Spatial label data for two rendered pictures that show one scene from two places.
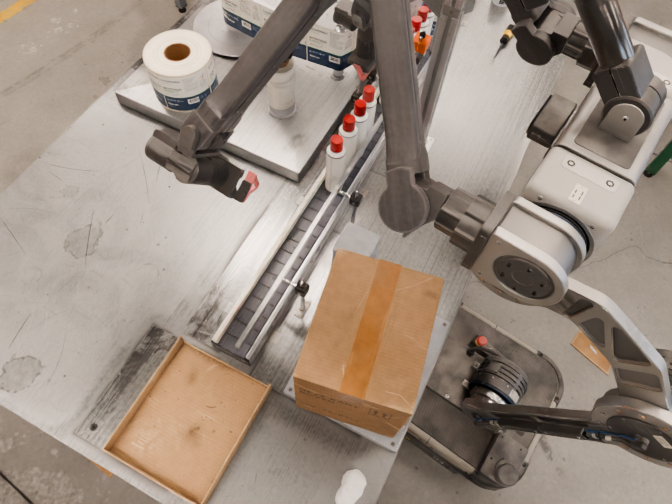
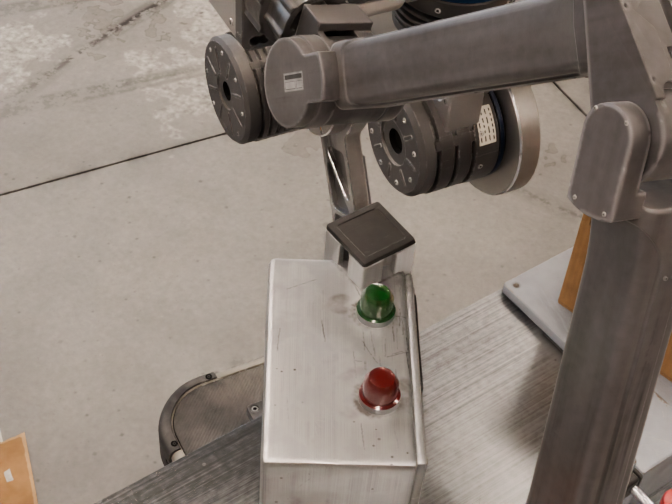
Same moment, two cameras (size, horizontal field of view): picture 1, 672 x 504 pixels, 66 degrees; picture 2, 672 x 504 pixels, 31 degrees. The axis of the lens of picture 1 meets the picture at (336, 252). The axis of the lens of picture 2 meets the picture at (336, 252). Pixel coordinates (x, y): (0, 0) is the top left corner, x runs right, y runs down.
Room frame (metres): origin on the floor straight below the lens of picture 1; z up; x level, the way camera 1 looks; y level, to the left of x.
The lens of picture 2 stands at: (1.64, 0.03, 2.07)
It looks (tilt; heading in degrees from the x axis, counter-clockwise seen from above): 46 degrees down; 208
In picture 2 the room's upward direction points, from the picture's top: 5 degrees clockwise
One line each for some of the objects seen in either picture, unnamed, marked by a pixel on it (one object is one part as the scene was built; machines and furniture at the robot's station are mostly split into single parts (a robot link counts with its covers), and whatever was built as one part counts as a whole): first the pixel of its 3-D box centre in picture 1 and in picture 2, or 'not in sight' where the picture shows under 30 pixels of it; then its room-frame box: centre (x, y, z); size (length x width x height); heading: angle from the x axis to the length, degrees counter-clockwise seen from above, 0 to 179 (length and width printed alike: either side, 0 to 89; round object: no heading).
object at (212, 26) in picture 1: (238, 26); not in sight; (1.53, 0.41, 0.89); 0.31 x 0.31 x 0.01
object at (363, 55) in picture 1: (366, 46); not in sight; (1.20, -0.03, 1.13); 0.10 x 0.07 x 0.07; 157
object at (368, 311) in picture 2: not in sight; (376, 301); (1.17, -0.20, 1.49); 0.03 x 0.03 x 0.02
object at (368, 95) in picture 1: (365, 115); not in sight; (1.08, -0.05, 0.98); 0.05 x 0.05 x 0.20
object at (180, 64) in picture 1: (182, 71); not in sight; (1.22, 0.52, 0.95); 0.20 x 0.20 x 0.14
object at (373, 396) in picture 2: not in sight; (380, 386); (1.22, -0.16, 1.49); 0.03 x 0.03 x 0.02
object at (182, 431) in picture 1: (190, 417); not in sight; (0.22, 0.30, 0.85); 0.30 x 0.26 x 0.04; 157
